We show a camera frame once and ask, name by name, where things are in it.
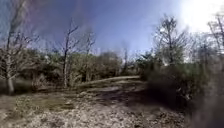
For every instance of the tall dark bare tree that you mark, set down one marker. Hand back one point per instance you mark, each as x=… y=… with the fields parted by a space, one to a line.
x=65 y=63

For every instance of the wood of green bushes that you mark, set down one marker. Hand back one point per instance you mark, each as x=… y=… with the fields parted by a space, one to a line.
x=100 y=65

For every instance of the dark dense bush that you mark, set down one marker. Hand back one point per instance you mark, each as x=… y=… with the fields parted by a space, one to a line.
x=170 y=85

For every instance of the bare branchy tree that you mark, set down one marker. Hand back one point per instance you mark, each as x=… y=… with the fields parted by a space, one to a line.
x=218 y=31

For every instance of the tall sparse tree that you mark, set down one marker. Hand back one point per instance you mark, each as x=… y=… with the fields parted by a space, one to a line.
x=169 y=43

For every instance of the pale-trunked bare tree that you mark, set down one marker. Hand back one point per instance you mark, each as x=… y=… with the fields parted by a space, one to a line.
x=10 y=81

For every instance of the pale stony dirt path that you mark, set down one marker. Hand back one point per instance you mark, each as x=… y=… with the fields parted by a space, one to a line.
x=100 y=113

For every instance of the slender bare tree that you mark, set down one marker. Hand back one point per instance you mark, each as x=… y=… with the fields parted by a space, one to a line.
x=88 y=50

